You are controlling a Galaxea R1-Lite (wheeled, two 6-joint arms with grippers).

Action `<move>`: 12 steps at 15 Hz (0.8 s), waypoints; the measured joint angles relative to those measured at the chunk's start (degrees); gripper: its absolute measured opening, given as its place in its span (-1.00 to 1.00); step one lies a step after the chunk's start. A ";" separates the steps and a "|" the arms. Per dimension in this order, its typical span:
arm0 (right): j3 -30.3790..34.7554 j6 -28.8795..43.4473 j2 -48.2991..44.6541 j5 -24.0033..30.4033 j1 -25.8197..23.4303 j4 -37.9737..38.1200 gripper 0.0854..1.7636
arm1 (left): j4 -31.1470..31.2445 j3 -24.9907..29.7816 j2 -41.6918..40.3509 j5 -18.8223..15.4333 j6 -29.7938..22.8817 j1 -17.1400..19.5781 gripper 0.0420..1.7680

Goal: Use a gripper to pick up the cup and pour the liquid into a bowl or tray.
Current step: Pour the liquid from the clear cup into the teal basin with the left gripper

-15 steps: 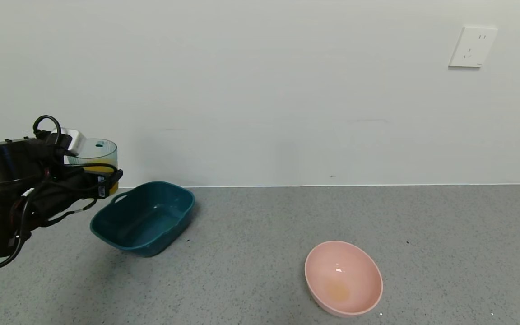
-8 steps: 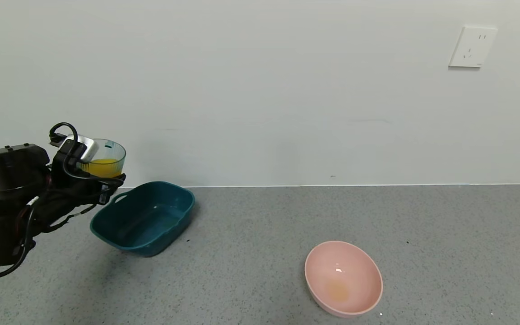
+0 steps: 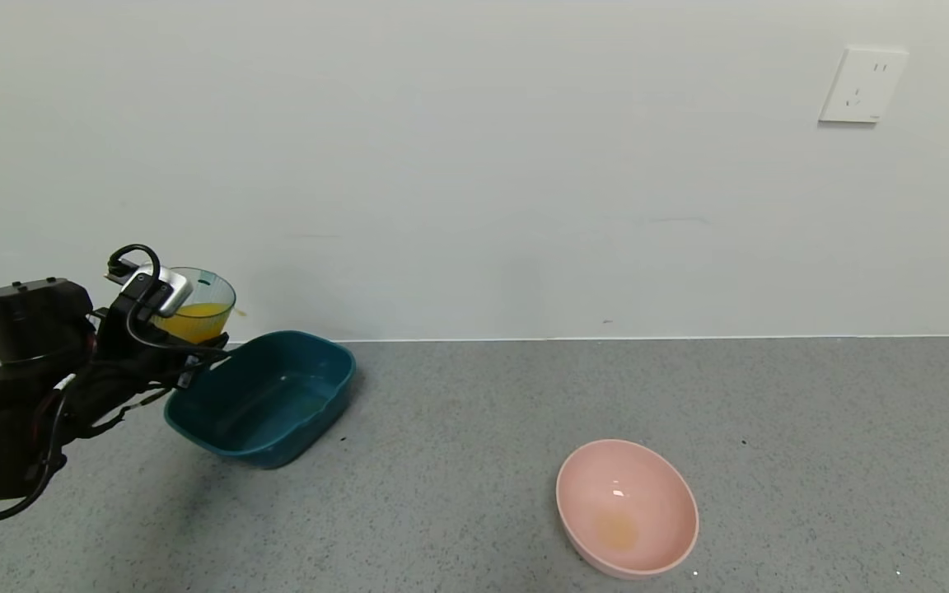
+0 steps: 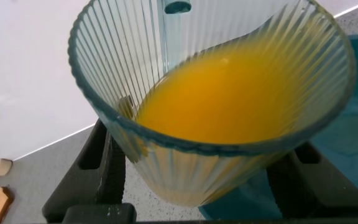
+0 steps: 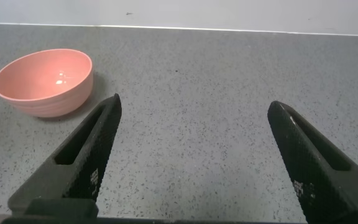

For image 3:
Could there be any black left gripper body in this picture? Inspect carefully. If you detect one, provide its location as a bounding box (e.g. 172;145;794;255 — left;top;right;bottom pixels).
136;340;212;390

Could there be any orange juice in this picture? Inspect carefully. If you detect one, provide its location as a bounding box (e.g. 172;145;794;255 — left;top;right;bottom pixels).
163;302;232;343

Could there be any clear ribbed plastic cup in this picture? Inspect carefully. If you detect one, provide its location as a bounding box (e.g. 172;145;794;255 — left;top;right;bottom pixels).
163;267;237;345

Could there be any pink bowl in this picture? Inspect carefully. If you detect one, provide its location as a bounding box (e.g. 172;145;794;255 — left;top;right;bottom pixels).
555;439;699;580

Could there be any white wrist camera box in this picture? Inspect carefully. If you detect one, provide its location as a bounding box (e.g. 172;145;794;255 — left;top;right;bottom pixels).
120;265;194;319

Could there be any teal plastic tray with handle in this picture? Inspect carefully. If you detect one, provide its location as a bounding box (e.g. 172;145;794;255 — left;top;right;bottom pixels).
164;331;358;470

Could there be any black camera cable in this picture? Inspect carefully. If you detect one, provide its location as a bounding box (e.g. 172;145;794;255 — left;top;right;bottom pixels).
0;244;230;525

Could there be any white wall socket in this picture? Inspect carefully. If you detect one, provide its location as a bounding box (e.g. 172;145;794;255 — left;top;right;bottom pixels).
818;47;909;125

